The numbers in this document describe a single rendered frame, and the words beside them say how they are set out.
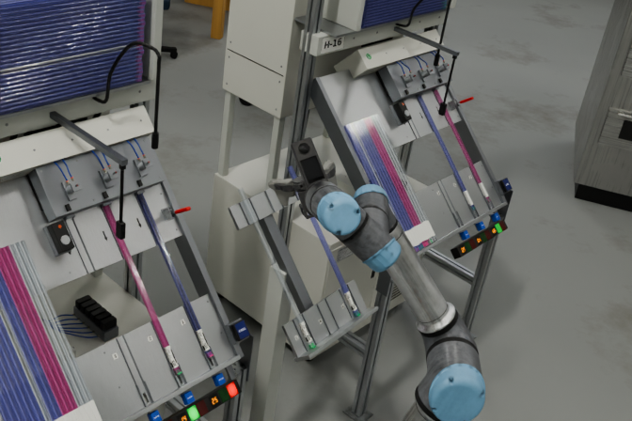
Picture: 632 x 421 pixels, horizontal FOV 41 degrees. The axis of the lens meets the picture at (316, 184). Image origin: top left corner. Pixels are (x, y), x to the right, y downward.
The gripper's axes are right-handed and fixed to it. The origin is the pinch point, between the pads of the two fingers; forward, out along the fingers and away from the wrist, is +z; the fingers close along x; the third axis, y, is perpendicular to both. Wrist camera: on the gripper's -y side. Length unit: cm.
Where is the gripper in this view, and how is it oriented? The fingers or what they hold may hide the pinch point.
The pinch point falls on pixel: (298, 169)
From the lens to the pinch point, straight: 187.7
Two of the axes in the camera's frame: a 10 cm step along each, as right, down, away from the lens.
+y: 2.8, 9.2, 2.7
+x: 9.3, -3.2, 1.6
